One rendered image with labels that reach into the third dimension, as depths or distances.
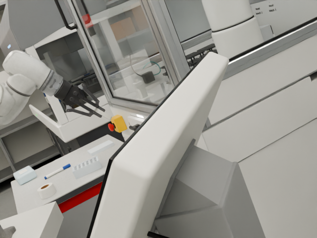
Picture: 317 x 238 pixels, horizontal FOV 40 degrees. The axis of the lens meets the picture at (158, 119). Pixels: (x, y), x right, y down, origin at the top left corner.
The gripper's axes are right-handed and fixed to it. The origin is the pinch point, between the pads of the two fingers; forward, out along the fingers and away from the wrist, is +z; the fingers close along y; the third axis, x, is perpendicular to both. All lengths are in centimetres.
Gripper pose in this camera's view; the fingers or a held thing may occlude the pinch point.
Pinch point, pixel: (103, 114)
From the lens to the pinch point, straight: 174.5
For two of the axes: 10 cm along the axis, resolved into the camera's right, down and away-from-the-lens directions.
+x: -3.6, -1.0, 9.3
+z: 7.9, 4.9, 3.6
